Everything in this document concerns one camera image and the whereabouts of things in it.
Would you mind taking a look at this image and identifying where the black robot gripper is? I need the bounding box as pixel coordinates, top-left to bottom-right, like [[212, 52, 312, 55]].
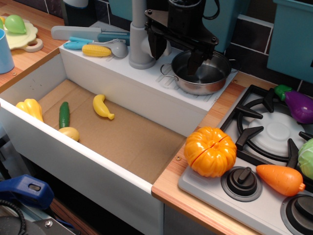
[[145, 0, 219, 75]]

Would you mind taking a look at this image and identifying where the small stainless steel pot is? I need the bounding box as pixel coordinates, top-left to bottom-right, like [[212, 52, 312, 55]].
[[160, 51, 239, 95]]

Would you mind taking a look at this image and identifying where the white toy sink basin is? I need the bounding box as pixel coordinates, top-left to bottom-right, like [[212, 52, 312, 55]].
[[0, 21, 239, 235]]

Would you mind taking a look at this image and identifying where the grey toy faucet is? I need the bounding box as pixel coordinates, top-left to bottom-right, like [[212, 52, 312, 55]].
[[128, 0, 173, 70]]

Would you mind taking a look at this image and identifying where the grey toy spoon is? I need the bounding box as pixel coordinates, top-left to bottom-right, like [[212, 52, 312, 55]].
[[93, 39, 128, 58]]

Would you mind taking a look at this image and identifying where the grey toy knife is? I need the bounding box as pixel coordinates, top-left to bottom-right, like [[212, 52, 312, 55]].
[[51, 26, 130, 46]]

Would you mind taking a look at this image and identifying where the yellow toy corn cob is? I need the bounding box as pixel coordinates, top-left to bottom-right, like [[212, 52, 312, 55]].
[[82, 44, 112, 57]]

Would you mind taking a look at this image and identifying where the yellow toy banana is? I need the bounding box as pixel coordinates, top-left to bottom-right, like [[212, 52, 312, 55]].
[[92, 94, 115, 120]]

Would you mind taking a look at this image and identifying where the light blue toy utensil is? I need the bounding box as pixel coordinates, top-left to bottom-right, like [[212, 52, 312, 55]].
[[63, 37, 94, 49]]

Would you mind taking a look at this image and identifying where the orange toy pumpkin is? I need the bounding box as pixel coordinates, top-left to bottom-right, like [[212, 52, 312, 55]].
[[184, 127, 237, 178]]

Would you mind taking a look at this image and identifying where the dark container with white lid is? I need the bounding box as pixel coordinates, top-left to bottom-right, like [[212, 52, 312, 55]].
[[61, 0, 97, 26]]

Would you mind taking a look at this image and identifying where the teal cabinet right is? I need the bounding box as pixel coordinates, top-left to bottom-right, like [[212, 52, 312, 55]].
[[267, 0, 313, 83]]

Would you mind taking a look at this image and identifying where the black burner grate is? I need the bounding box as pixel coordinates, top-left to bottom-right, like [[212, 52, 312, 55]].
[[219, 85, 313, 171]]

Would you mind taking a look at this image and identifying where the green toy cucumber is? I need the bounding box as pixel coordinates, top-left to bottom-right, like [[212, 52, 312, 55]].
[[59, 101, 70, 129]]

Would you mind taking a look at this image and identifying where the purple toy eggplant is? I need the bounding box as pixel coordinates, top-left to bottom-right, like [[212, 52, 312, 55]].
[[274, 84, 313, 124]]

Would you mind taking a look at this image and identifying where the pale yellow toy potato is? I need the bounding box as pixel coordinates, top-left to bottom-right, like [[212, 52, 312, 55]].
[[59, 127, 80, 141]]

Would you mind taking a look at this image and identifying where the black stove knob left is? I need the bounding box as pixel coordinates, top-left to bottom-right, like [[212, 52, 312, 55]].
[[221, 166, 263, 202]]

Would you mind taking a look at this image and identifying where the black stove knob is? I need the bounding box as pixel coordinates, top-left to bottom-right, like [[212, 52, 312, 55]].
[[280, 194, 313, 235], [221, 166, 263, 202]]

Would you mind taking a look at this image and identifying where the grey toy stove top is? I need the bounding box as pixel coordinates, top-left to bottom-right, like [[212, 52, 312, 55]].
[[179, 85, 313, 235]]

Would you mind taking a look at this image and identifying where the yellow toy squash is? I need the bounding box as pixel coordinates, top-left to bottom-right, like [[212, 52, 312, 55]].
[[16, 98, 44, 122]]

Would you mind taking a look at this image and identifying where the cream toy cutting board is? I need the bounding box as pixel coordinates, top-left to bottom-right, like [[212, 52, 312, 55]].
[[0, 16, 44, 52]]

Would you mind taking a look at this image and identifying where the orange toy carrot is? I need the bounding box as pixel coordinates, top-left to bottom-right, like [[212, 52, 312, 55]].
[[256, 164, 306, 196]]

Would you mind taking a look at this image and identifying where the green toy cabbage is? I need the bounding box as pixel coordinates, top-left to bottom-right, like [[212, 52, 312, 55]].
[[298, 139, 313, 179]]

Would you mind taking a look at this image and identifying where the green toy pear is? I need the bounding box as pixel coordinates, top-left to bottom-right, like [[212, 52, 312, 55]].
[[4, 15, 27, 34]]

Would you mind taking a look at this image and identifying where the light blue plastic cup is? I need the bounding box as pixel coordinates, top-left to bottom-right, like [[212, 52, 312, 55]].
[[0, 29, 15, 74]]

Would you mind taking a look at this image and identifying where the black stove knob right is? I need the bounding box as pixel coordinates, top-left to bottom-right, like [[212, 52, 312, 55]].
[[280, 194, 313, 235]]

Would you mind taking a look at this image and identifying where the blue clamp handle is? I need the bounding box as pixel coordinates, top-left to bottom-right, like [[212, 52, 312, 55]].
[[0, 174, 54, 210]]

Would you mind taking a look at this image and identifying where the black cable bottom left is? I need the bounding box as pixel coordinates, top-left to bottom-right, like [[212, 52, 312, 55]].
[[0, 199, 27, 235]]

